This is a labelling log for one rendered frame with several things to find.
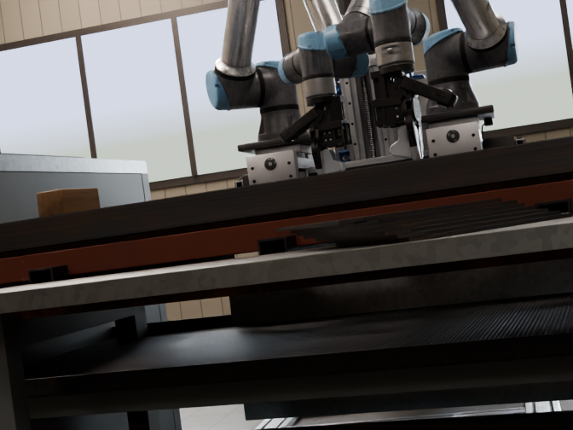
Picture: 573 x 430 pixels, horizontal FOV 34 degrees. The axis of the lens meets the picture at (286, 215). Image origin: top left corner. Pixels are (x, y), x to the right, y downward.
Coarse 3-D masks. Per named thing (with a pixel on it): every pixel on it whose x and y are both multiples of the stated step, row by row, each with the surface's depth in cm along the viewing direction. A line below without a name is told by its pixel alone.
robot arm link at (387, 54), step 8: (376, 48) 186; (384, 48) 185; (392, 48) 184; (400, 48) 184; (408, 48) 185; (376, 56) 187; (384, 56) 185; (392, 56) 184; (400, 56) 184; (408, 56) 185; (384, 64) 185; (392, 64) 184
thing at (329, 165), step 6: (324, 150) 217; (324, 156) 217; (330, 156) 216; (324, 162) 217; (330, 162) 216; (336, 162) 216; (324, 168) 217; (330, 168) 217; (336, 168) 216; (318, 174) 217
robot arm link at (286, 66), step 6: (288, 54) 228; (282, 60) 229; (288, 60) 225; (282, 66) 227; (288, 66) 224; (282, 72) 228; (288, 72) 226; (294, 72) 223; (282, 78) 231; (288, 78) 228; (294, 78) 226; (300, 78) 225
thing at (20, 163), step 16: (0, 160) 221; (16, 160) 227; (32, 160) 233; (48, 160) 239; (64, 160) 247; (80, 160) 254; (96, 160) 262; (112, 160) 270; (128, 160) 279; (144, 160) 289
